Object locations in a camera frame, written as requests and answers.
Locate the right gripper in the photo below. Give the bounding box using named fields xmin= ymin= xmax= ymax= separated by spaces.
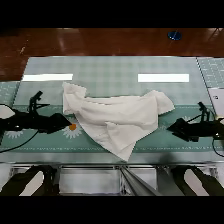
xmin=166 ymin=117 xmax=201 ymax=143

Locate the blue round object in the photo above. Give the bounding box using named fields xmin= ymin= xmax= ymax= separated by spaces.
xmin=167 ymin=30 xmax=183 ymax=42

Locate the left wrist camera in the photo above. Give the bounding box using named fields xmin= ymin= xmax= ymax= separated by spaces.
xmin=27 ymin=90 xmax=51 ymax=115

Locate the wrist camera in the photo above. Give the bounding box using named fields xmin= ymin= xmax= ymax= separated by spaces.
xmin=197 ymin=101 xmax=215 ymax=123
xmin=27 ymin=90 xmax=51 ymax=115

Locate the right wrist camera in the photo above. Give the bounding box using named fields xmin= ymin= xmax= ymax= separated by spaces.
xmin=197 ymin=101 xmax=215 ymax=123

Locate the white shirt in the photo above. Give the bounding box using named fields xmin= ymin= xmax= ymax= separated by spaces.
xmin=61 ymin=81 xmax=176 ymax=162

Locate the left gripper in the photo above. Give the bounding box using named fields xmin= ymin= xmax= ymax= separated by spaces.
xmin=39 ymin=112 xmax=73 ymax=135

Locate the black cable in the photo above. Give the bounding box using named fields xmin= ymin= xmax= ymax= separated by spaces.
xmin=211 ymin=137 xmax=224 ymax=158
xmin=0 ymin=129 xmax=40 ymax=155

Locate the silver frame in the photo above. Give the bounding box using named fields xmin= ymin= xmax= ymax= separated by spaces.
xmin=0 ymin=161 xmax=224 ymax=197

